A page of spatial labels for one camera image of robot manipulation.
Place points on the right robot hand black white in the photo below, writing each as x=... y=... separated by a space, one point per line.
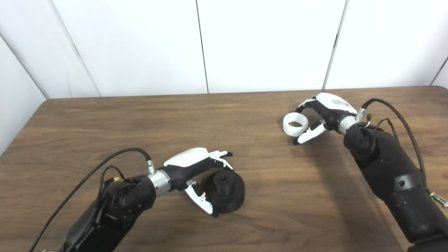
x=334 y=105

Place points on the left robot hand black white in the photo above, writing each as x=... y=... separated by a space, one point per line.
x=187 y=157

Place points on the round black part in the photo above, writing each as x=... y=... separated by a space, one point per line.
x=229 y=196

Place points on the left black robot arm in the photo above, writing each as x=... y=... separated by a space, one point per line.
x=120 y=204

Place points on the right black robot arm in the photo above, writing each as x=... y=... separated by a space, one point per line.
x=395 y=171

